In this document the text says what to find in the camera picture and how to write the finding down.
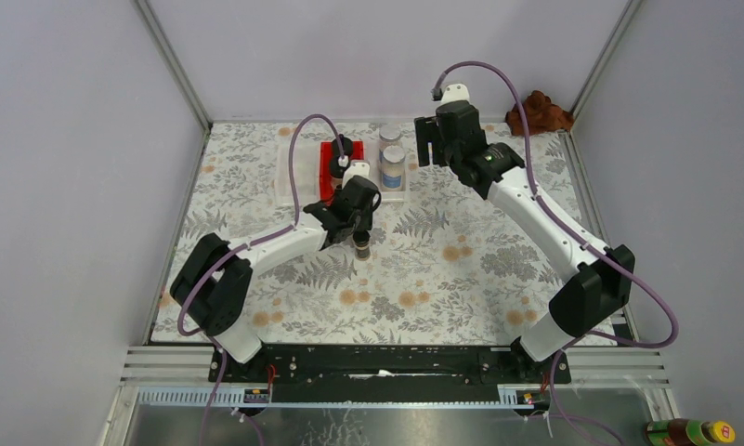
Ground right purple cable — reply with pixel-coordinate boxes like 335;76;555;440
431;60;680;350

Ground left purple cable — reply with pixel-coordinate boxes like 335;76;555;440
176;113;351;338

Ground floral table mat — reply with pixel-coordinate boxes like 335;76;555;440
171;123;561;345

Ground small dark spice bottle front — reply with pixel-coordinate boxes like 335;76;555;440
353;231;371;261

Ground purple cable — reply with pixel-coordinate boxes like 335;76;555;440
176;113;351;338
431;60;680;350

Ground left clear plastic bin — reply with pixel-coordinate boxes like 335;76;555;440
273;142;320;207

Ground green yellow-cap bottle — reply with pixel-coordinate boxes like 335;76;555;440
644;418;737;446

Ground right clear plastic bin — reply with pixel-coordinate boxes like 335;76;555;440
365;145;409;203

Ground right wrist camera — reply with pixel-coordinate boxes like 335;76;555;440
431;83;470;105

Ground red plastic bin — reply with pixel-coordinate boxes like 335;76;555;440
317;140;365;202

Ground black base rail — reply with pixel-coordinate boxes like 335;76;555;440
208;343;571;404

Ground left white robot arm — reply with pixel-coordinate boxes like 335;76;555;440
169;176;382;382

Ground brown crumpled cloth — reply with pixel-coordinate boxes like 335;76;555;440
505;90;575;137

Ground clear plastic bin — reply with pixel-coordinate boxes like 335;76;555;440
365;145;409;203
273;142;320;207

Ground blue-label shaker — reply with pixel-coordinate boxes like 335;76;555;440
381;145;406;190
378;124;402;152

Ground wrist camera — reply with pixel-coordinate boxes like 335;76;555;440
341;160;371;188
431;83;470;105

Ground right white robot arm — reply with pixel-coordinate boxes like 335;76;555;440
414;100;635;383

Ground black-cap jar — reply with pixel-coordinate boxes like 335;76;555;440
331;134;354;158
328;156;349;185

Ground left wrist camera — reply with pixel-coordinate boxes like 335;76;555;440
341;160;371;188

